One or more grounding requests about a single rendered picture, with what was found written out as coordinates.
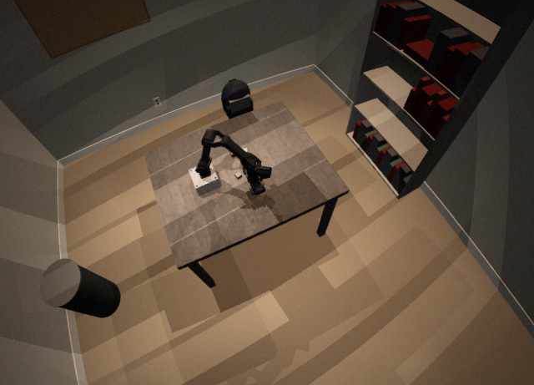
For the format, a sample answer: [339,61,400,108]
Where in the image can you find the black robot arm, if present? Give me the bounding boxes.
[195,129,272,181]

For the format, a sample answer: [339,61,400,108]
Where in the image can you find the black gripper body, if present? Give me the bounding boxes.
[243,169,265,195]

